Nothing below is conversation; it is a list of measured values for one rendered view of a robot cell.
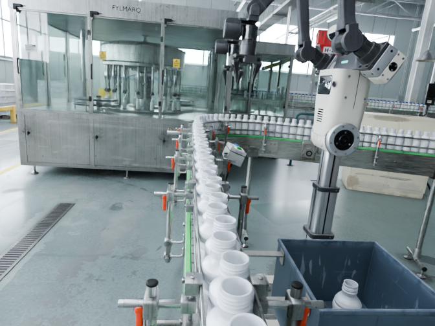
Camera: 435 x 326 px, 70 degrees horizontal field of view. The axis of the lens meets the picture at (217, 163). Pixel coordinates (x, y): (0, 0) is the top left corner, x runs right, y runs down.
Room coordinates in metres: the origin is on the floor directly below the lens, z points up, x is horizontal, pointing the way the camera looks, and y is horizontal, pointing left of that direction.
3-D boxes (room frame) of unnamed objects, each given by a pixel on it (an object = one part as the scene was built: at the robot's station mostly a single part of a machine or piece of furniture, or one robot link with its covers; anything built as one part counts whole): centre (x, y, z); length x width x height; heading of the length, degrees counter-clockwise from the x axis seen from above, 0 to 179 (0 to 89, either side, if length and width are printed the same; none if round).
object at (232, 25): (1.23, -0.04, 1.61); 0.12 x 0.09 x 0.12; 97
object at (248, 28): (1.24, -0.08, 1.58); 0.07 x 0.06 x 0.07; 97
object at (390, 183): (4.82, -2.62, 0.59); 1.10 x 0.62 x 1.18; 78
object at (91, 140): (5.54, 1.43, 1.18); 2.88 x 2.73 x 2.35; 96
